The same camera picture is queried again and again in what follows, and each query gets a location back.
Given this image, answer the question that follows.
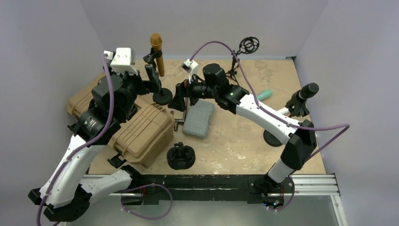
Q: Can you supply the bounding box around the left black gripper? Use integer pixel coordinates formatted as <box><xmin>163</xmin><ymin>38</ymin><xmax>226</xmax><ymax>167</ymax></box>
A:
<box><xmin>104</xmin><ymin>63</ymin><xmax>159</xmax><ymax>120</ymax></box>

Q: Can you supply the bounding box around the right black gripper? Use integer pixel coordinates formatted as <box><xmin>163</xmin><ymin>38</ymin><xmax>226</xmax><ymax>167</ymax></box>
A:
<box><xmin>168</xmin><ymin>72</ymin><xmax>218</xmax><ymax>111</ymax></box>

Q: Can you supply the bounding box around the black clip stand round base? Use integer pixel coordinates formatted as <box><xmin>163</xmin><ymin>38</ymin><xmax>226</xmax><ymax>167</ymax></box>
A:
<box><xmin>143</xmin><ymin>49</ymin><xmax>173</xmax><ymax>106</ymax></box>

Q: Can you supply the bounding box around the gold microphone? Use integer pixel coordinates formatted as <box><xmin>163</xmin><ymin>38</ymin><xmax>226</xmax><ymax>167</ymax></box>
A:
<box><xmin>150</xmin><ymin>33</ymin><xmax>165</xmax><ymax>77</ymax></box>

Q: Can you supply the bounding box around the black shock mount round base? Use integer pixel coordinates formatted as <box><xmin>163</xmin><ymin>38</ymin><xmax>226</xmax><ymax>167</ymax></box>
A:
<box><xmin>167</xmin><ymin>142</ymin><xmax>196</xmax><ymax>170</ymax></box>

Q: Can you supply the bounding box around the teal microphone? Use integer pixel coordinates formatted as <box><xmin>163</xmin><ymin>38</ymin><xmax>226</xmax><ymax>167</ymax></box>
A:
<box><xmin>256</xmin><ymin>89</ymin><xmax>273</xmax><ymax>101</ymax></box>

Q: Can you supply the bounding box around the black tripod shock mount stand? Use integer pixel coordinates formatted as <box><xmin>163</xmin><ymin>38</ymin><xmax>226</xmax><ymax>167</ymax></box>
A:
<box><xmin>226</xmin><ymin>36</ymin><xmax>260</xmax><ymax>85</ymax></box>

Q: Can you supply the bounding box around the white microphone silver grille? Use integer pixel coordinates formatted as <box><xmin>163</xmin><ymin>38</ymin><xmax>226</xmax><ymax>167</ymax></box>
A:
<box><xmin>277</xmin><ymin>107</ymin><xmax>290</xmax><ymax>115</ymax></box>

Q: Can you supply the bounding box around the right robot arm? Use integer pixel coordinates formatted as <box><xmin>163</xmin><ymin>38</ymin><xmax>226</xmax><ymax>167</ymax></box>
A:
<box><xmin>168</xmin><ymin>60</ymin><xmax>317</xmax><ymax>192</ymax></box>

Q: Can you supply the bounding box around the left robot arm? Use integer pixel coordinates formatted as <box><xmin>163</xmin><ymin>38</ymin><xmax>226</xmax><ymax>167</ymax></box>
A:
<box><xmin>28</xmin><ymin>65</ymin><xmax>160</xmax><ymax>225</ymax></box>

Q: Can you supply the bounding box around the black stand with round base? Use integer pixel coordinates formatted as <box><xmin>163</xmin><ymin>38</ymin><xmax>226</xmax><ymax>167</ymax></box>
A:
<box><xmin>263</xmin><ymin>93</ymin><xmax>311</xmax><ymax>147</ymax></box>

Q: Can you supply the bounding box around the black microphone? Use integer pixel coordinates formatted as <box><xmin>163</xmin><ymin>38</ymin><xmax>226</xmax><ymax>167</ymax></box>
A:
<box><xmin>285</xmin><ymin>82</ymin><xmax>319</xmax><ymax>109</ymax></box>

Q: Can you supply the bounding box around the grey metal T-bar tool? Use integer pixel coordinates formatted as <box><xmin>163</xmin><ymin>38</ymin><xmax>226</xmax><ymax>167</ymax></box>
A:
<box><xmin>170</xmin><ymin>97</ymin><xmax>189</xmax><ymax>132</ymax></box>

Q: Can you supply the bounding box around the grey plastic case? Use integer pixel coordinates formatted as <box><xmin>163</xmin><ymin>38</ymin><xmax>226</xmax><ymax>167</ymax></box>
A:
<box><xmin>182</xmin><ymin>100</ymin><xmax>215</xmax><ymax>139</ymax></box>

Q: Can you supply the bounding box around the tan hard case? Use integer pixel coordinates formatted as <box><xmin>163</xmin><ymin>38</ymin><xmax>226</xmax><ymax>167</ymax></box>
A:
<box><xmin>67</xmin><ymin>74</ymin><xmax>174</xmax><ymax>168</ymax></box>

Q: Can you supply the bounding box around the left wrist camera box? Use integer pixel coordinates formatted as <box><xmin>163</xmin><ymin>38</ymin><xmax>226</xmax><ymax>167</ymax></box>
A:
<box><xmin>110</xmin><ymin>48</ymin><xmax>138</xmax><ymax>75</ymax></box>

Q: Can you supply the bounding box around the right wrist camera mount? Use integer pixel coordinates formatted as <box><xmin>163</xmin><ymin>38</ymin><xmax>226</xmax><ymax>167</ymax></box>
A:
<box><xmin>181</xmin><ymin>59</ymin><xmax>199</xmax><ymax>84</ymax></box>

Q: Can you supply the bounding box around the purple cable loop front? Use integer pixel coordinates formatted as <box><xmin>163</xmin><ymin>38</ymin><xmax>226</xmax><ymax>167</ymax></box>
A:
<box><xmin>120</xmin><ymin>183</ymin><xmax>174</xmax><ymax>220</ymax></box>

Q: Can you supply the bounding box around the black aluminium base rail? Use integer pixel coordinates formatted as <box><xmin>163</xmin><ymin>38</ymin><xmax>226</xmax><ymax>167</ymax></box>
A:
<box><xmin>117</xmin><ymin>174</ymin><xmax>340</xmax><ymax>208</ymax></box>

